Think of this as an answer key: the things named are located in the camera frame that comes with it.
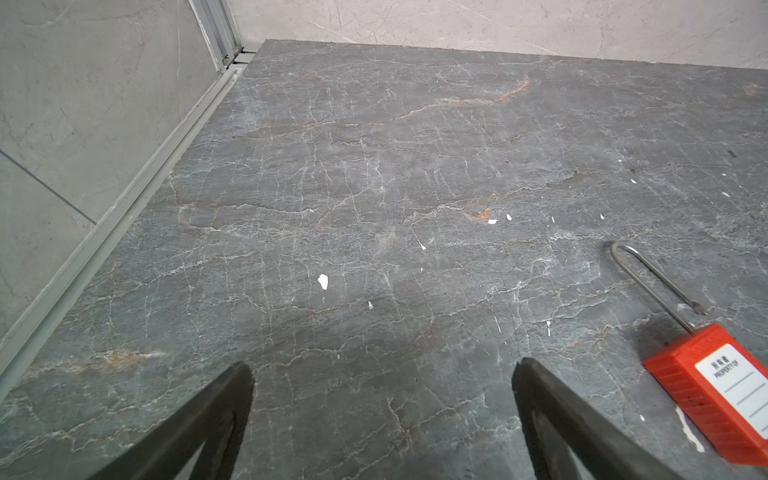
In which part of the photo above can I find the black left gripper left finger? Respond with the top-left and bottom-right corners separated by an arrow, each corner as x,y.
92,362 -> 254,479

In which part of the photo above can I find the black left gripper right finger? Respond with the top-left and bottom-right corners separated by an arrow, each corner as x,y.
511,358 -> 680,479

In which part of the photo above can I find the red long-shackle padlock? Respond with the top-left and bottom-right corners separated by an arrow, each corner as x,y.
610,241 -> 767,467

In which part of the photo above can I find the aluminium frame rail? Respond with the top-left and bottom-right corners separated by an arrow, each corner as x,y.
1,1 -> 243,393

